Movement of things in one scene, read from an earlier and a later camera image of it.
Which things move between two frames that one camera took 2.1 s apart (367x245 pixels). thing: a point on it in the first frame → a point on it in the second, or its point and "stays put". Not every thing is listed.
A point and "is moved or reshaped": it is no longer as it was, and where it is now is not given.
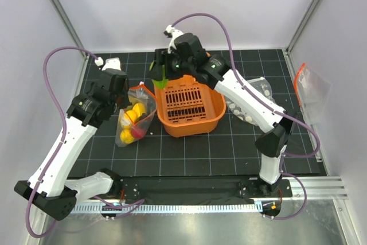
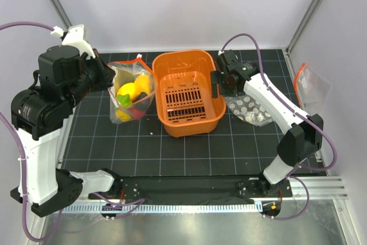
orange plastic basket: [188, 107] stays put
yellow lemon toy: [140, 108] is moved or reshaped
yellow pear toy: [126, 136] → [122, 116]
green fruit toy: [163, 83] is moved or reshaped
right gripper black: [160, 58] → [216, 77]
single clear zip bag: [134, 120] is moved or reshaped
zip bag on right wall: [312, 92] stays put
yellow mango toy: [129, 117] → [142, 84]
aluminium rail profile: [315, 188] stays put
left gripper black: [125, 101] → [106, 73]
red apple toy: [137, 133] → [136, 113]
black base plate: [140, 189] stays put
